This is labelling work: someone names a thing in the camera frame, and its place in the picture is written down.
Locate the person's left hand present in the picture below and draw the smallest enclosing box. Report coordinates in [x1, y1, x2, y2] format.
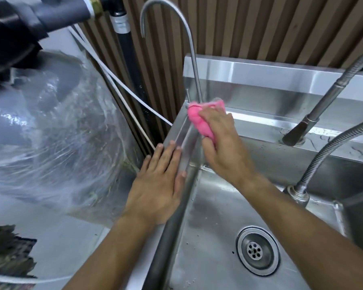
[123, 141, 187, 226]

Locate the person's right hand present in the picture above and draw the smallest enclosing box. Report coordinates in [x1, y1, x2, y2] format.
[198, 106, 259, 191]

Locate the pink cleaning cloth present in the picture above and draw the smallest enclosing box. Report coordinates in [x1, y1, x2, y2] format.
[187, 99, 226, 145]

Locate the person's left forearm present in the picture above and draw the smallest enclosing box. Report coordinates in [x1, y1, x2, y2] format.
[62, 212, 164, 290]

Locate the person's right forearm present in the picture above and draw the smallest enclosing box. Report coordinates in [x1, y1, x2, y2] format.
[238, 174, 363, 290]

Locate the stainless steel sink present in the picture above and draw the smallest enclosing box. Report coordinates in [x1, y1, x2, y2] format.
[125, 54, 363, 290]

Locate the chrome gooseneck faucet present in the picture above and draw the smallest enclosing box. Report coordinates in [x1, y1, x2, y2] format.
[139, 0, 207, 104]

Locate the white tube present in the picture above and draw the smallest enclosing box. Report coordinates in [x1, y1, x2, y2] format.
[67, 26, 156, 150]
[73, 24, 173, 127]

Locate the clear plastic bag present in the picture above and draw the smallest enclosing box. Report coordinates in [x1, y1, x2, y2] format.
[0, 50, 140, 221]

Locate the round sink drain strainer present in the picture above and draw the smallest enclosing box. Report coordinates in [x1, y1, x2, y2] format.
[236, 226, 281, 277]

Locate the black vertical pipe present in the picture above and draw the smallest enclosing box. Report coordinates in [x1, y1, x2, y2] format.
[108, 0, 159, 139]

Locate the flexible metal spray faucet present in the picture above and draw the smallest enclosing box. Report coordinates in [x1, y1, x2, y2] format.
[282, 49, 363, 147]

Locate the grey insulated pipe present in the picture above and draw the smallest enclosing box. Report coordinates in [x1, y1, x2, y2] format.
[27, 0, 103, 32]

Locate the black filter housing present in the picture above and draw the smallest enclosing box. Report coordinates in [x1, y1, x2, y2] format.
[0, 0, 49, 88]

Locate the flexible metal hose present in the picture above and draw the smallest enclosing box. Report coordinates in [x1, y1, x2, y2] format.
[287, 116, 363, 206]

